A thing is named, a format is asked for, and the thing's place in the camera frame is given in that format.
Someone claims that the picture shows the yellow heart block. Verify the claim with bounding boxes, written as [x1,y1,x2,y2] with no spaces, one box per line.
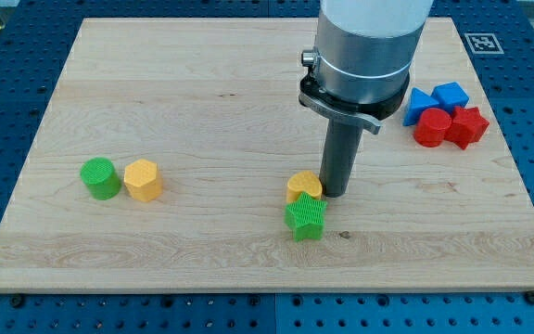
[286,171,323,203]

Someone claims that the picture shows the green star block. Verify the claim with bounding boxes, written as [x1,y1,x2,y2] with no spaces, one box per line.
[285,192,327,242]

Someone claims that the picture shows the blue triangle block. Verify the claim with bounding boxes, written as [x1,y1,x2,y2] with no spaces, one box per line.
[402,87,439,126]

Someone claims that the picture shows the blue cube block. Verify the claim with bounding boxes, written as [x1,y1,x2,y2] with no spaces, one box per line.
[431,82,469,114]

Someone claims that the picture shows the white fiducial marker tag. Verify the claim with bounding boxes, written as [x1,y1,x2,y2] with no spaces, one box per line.
[464,32,503,55]

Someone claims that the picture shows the yellow hexagon block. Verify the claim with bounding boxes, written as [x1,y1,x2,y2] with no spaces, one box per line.
[123,159,163,202]

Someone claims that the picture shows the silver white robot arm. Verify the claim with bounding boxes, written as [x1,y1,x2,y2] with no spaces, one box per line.
[299,0,433,135]

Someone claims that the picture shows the red cylinder block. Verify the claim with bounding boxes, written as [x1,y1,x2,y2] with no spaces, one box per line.
[413,108,452,148]

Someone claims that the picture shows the green cylinder block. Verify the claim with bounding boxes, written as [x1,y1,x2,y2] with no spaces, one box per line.
[80,157,121,200]

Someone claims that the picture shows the wooden board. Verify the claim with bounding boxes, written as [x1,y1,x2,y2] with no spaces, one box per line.
[0,18,534,294]

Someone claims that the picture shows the red star block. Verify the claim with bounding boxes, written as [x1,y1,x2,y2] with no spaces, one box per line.
[444,106,490,150]

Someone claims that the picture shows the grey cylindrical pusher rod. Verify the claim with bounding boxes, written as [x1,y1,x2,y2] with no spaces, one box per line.
[319,120,362,198]

